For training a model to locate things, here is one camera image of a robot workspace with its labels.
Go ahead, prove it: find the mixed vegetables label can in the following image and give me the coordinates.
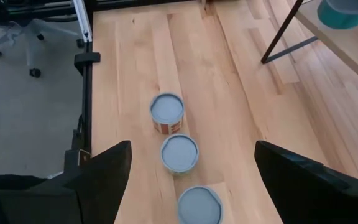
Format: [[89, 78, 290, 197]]
[[177, 185, 224, 224]]

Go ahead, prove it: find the carrots label can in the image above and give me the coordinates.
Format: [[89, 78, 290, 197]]
[[317, 0, 358, 30]]

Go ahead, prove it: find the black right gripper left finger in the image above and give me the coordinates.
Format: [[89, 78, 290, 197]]
[[63, 140, 132, 224]]

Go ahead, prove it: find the silver aluminium bar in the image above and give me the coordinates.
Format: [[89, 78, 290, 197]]
[[72, 0, 93, 43]]

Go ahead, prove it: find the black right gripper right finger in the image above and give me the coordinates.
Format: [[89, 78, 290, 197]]
[[254, 140, 358, 224]]

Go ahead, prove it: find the green peas label can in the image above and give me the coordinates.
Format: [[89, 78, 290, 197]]
[[160, 133, 200, 175]]

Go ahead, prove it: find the grey office chair base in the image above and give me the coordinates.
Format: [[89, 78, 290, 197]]
[[0, 17, 85, 78]]

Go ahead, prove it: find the tomato label can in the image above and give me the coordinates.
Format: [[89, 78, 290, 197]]
[[149, 92, 186, 136]]

